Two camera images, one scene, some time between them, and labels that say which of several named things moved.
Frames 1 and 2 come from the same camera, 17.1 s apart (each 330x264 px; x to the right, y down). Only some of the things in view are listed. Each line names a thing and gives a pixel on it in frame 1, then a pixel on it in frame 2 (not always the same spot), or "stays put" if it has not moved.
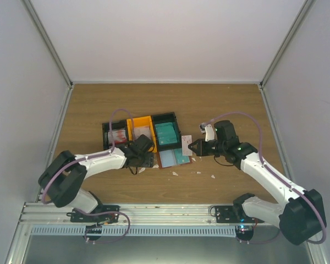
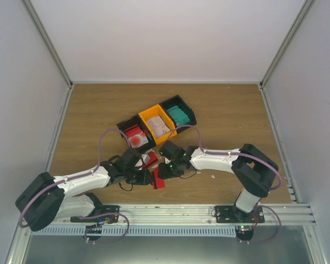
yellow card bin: x=142 y=121 -> x=157 y=110
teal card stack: x=166 y=133 -> x=180 y=117
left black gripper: x=149 y=161 -> x=144 y=180
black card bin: x=167 y=132 -> x=177 y=100
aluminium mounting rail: x=44 y=214 stays put
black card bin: x=121 y=125 -> x=131 y=122
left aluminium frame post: x=48 y=42 stays put
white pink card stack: x=139 y=131 -> x=159 y=127
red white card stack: x=119 y=136 -> x=136 y=137
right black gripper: x=201 y=150 -> x=165 y=174
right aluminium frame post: x=303 y=13 stays put
